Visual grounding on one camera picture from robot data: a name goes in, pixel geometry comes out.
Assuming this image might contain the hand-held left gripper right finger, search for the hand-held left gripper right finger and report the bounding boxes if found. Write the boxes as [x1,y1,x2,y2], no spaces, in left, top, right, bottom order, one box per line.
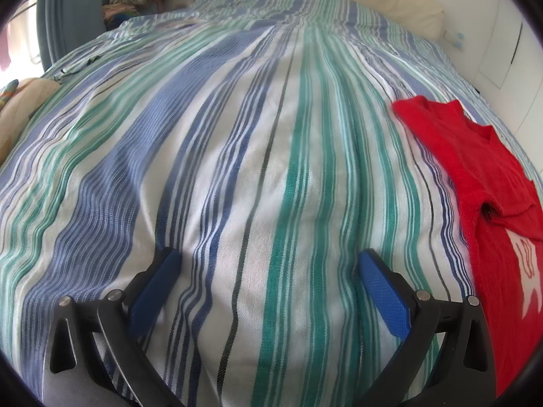
[357,249,497,407]

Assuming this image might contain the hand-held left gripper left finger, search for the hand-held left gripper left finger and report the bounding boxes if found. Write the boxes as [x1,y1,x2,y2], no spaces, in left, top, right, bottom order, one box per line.
[43,248,183,407]

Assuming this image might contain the red sweater with white print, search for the red sweater with white print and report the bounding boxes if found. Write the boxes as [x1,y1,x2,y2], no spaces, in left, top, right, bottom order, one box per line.
[392,97,543,399]

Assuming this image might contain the striped bed cover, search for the striped bed cover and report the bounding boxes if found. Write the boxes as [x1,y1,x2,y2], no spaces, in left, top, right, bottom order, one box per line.
[0,0,527,407]

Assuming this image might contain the patterned cushion with phone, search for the patterned cushion with phone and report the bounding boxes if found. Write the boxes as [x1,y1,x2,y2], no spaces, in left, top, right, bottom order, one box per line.
[0,78,61,162]

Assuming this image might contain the white wardrobe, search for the white wardrobe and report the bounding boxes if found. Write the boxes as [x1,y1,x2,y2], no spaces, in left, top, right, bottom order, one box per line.
[464,0,543,145]

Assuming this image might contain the red hanging garment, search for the red hanging garment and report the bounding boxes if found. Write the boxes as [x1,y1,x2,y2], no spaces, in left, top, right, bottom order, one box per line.
[0,30,12,71]

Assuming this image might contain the blue curtain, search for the blue curtain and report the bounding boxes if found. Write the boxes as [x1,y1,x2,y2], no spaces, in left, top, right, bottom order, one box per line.
[37,0,112,73]

